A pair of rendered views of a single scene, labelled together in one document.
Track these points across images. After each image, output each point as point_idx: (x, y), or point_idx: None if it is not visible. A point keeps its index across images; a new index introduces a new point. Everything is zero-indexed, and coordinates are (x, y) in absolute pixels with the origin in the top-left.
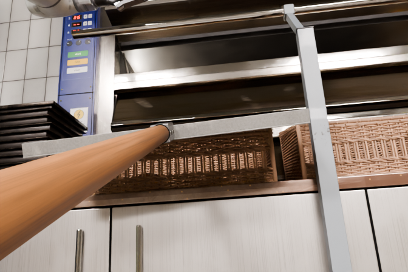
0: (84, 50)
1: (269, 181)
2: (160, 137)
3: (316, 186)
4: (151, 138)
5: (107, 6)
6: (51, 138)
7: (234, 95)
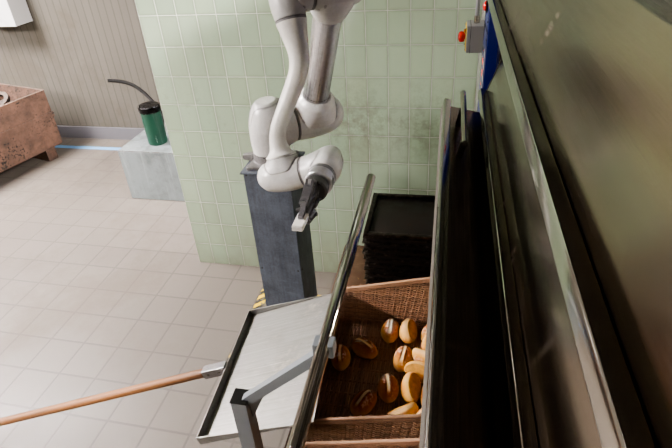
0: None
1: (285, 444)
2: (171, 383)
3: None
4: (150, 387)
5: (441, 109)
6: (368, 258)
7: None
